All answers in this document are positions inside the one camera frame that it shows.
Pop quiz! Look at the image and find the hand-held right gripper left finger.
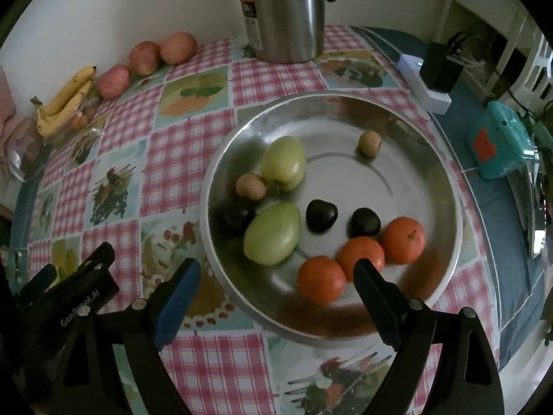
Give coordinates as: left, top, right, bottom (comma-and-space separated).
51, 258, 202, 415

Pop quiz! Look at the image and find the steel thermos jug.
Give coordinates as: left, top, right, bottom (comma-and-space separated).
237, 0, 342, 63

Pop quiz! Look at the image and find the red apple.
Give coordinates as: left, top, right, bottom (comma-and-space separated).
128, 41, 164, 75
96, 65, 131, 99
160, 31, 198, 65

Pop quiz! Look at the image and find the black plum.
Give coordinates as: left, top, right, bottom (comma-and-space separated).
305, 199, 339, 231
349, 207, 382, 238
221, 204, 256, 233

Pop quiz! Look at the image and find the teal plastic box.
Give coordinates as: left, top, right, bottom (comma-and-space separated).
466, 101, 532, 181

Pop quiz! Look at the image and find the green mango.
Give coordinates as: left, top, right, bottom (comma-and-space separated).
260, 136, 307, 192
243, 202, 302, 266

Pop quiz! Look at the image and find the shiny reflective panel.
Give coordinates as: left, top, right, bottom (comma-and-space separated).
507, 149, 551, 260

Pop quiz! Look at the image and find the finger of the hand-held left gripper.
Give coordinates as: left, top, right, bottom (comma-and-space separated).
78, 242, 116, 277
19, 264, 58, 301

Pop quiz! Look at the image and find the white wooden chair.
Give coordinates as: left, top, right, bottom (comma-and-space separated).
436, 0, 553, 113

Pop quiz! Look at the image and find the orange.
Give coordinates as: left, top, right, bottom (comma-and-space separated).
297, 256, 347, 305
380, 217, 426, 266
337, 236, 386, 272

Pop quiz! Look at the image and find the clear glass bowl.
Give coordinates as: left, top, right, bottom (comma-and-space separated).
45, 95, 109, 143

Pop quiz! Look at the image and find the yellow banana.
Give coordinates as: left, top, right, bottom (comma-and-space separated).
37, 80, 93, 137
37, 66, 97, 115

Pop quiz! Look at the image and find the red checked printed tablecloth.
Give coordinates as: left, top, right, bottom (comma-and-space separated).
9, 24, 493, 415

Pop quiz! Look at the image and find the brown kiwi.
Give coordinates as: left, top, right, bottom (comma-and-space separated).
358, 130, 383, 158
235, 173, 268, 202

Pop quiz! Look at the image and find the pink flower bouquet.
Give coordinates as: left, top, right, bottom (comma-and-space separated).
0, 67, 44, 182

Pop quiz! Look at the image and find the black cable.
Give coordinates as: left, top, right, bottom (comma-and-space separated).
503, 82, 553, 126

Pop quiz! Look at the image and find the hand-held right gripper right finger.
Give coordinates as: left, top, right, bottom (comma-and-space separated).
353, 258, 506, 415

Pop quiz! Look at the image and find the black power adapter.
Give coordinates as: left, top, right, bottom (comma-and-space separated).
421, 41, 465, 93

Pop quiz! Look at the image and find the white power strip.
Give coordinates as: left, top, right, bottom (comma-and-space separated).
397, 54, 452, 115

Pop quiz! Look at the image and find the round steel plate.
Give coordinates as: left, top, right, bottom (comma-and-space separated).
199, 91, 464, 349

